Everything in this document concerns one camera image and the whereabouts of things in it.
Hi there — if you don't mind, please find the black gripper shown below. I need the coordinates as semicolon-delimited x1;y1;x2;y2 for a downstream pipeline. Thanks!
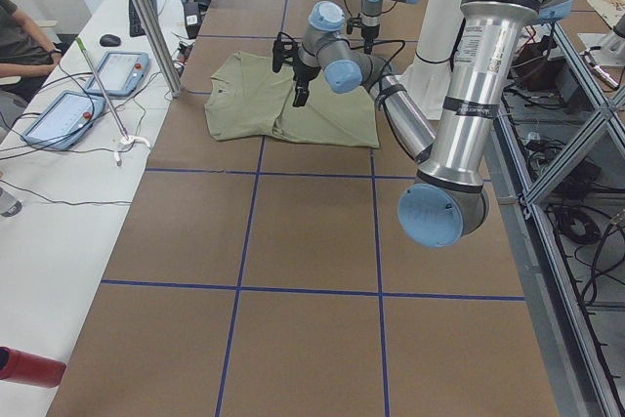
272;31;320;107
346;15;380;54

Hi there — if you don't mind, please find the sage green long-sleeve shirt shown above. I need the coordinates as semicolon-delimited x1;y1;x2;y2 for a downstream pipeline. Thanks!
204;51;379;148

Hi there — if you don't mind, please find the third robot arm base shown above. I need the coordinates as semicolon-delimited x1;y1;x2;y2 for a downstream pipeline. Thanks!
577;17;624;91

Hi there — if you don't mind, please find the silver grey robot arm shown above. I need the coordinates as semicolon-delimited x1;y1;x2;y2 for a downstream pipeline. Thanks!
272;1;436;164
348;0;572;248

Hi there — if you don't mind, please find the black keyboard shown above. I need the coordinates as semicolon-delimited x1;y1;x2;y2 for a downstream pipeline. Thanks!
128;0;159;38

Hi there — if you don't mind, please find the far blue teach pendant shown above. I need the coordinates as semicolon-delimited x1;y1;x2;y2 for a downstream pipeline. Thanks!
96;51;149;98

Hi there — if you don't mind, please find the blue teach pendant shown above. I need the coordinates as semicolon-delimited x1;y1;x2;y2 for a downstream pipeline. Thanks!
96;51;149;98
21;91;105;150

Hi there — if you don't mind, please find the grey rod with green tip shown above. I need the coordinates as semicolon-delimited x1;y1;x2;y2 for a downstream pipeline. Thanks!
75;37;151;167

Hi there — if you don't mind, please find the black computer mouse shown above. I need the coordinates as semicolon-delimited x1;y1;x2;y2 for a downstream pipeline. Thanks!
99;34;121;47

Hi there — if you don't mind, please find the near blue teach pendant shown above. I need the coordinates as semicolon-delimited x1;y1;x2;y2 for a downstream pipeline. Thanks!
21;91;105;150

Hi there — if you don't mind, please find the seated person in dark shirt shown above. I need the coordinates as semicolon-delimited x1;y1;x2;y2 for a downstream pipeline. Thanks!
0;0;63;103

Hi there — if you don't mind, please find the red metal bottle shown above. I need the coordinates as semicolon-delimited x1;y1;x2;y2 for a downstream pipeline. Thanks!
1;347;66;389

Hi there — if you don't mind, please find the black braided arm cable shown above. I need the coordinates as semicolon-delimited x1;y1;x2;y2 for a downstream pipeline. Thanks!
277;31;436;164

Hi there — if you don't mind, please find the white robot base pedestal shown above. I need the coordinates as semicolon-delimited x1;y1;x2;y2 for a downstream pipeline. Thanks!
400;0;463;120

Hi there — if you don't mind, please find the aluminium frame post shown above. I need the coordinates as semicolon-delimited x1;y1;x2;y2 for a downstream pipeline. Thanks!
131;0;183;99

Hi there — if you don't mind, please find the aluminium side frame rail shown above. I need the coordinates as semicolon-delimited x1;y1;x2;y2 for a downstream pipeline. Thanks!
468;21;625;417

